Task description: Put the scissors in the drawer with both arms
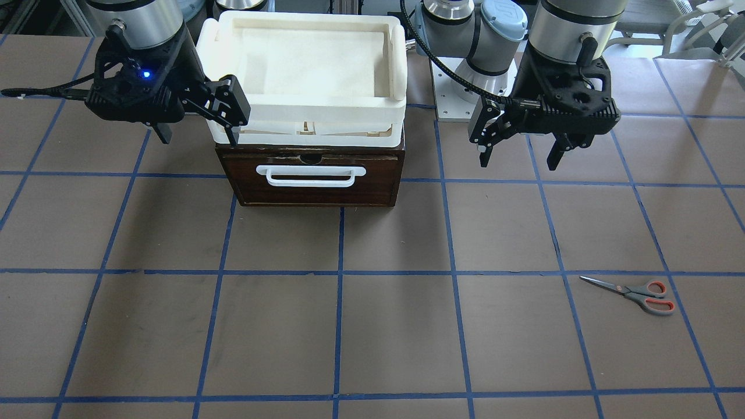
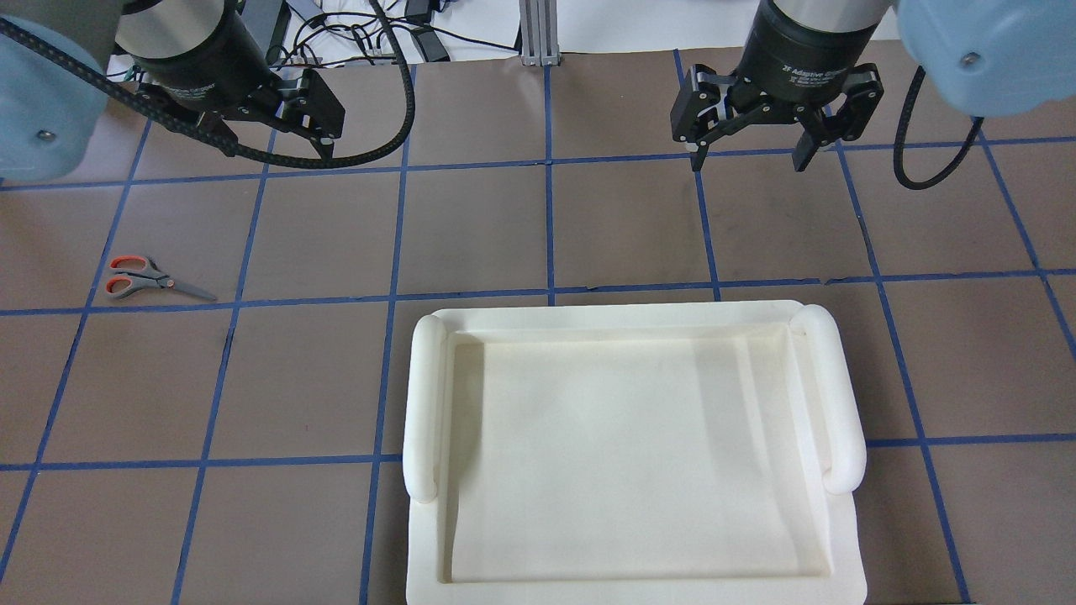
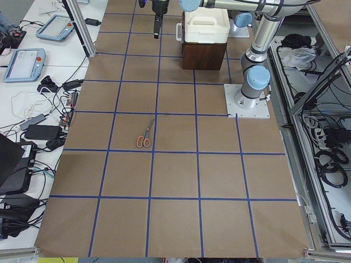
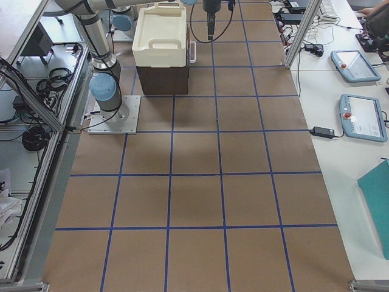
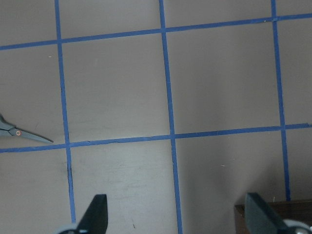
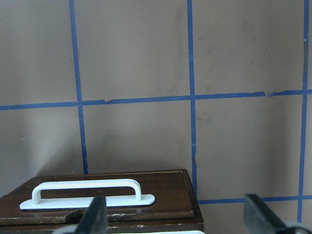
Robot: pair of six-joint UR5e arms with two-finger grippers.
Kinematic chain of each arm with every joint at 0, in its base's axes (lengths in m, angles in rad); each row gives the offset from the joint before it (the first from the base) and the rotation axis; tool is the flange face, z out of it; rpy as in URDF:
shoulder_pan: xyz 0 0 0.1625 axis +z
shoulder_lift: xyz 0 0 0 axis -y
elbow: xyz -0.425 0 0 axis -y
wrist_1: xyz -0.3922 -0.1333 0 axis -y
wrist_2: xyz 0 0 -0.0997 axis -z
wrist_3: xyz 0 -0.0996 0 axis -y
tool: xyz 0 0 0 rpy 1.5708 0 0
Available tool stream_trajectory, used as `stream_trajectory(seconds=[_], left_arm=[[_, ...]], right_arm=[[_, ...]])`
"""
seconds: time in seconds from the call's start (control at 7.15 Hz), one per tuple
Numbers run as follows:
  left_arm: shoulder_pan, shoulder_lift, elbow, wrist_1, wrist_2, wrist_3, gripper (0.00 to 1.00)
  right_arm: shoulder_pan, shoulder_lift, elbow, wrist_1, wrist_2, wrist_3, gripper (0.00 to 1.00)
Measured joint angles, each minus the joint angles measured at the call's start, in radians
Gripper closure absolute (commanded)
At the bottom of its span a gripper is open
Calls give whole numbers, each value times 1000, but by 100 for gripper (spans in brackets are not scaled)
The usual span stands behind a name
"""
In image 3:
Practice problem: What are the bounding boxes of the white drawer handle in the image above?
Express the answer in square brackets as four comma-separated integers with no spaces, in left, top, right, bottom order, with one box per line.
[175,22,183,42]

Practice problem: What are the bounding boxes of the dark wooden drawer box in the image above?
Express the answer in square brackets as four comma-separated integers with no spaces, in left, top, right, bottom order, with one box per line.
[182,42,227,70]

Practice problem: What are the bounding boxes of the orange grey handled scissors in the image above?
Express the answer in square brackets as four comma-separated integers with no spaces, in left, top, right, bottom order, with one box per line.
[136,119,154,148]

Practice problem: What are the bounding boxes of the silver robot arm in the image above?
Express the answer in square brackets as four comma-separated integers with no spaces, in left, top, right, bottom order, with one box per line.
[179,1,307,110]

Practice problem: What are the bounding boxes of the white foam tray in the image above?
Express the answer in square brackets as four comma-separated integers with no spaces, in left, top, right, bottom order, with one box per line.
[184,7,230,44]

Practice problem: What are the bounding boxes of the small black power brick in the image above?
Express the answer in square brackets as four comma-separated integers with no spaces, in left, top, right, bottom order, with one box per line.
[84,18,101,26]

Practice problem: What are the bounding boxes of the far blue teach pendant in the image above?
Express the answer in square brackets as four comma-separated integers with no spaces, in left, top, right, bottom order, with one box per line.
[36,14,74,42]

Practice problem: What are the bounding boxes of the blue teach pendant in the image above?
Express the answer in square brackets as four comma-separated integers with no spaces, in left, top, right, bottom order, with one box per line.
[36,14,74,42]
[3,48,46,83]

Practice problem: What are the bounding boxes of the near blue teach pendant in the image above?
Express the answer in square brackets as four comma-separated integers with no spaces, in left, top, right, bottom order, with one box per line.
[3,48,46,83]

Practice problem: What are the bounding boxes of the white crumpled cloth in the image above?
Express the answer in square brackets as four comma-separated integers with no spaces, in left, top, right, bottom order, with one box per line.
[282,47,316,71]

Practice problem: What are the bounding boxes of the black power adapter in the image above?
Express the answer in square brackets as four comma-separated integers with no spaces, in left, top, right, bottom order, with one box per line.
[24,124,62,140]

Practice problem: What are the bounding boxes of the aluminium frame post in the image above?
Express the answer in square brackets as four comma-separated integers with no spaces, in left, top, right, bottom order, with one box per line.
[62,0,96,59]

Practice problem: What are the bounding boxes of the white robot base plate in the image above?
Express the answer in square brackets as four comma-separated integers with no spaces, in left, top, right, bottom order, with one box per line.
[224,84,270,119]

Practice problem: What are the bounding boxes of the white coiled cable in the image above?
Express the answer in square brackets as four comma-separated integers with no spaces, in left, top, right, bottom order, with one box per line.
[11,91,54,120]

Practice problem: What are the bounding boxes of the aluminium side rack frame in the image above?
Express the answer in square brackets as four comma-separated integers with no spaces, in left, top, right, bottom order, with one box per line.
[270,1,350,262]

